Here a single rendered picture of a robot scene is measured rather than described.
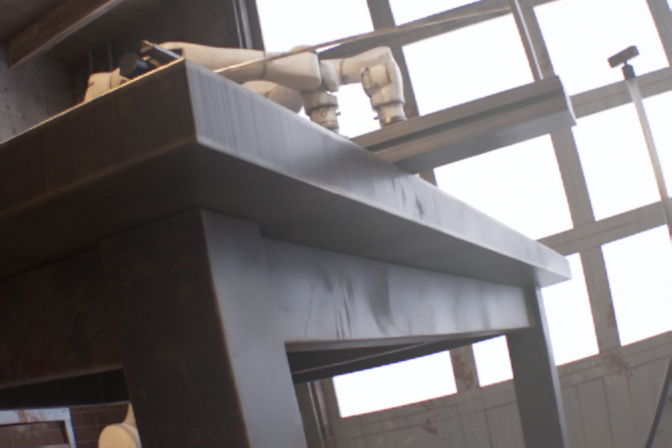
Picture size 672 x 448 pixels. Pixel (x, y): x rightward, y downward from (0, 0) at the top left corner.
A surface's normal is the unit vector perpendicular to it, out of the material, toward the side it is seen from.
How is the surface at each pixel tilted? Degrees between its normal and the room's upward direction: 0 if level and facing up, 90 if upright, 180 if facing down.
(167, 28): 90
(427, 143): 90
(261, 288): 90
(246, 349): 90
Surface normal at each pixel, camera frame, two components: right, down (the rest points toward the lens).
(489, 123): -0.38, -0.14
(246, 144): 0.90, -0.27
